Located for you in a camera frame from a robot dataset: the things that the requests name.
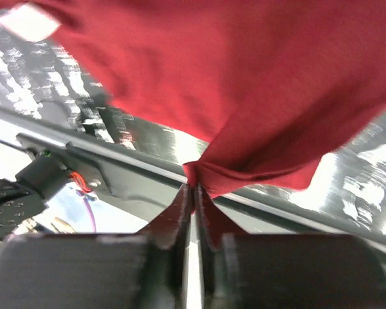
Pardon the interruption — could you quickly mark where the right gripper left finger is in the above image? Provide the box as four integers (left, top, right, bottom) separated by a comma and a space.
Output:
0, 185, 193, 308

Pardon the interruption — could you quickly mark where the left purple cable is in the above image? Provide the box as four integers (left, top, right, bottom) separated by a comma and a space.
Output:
80, 191, 99, 233

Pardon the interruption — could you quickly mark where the dark red t-shirt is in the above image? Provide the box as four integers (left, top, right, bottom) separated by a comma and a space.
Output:
6, 0, 386, 200

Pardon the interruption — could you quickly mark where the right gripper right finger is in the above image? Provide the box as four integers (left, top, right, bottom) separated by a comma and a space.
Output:
194, 187, 386, 308

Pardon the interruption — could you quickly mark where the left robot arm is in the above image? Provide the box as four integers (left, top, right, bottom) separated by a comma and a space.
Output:
0, 156, 69, 241

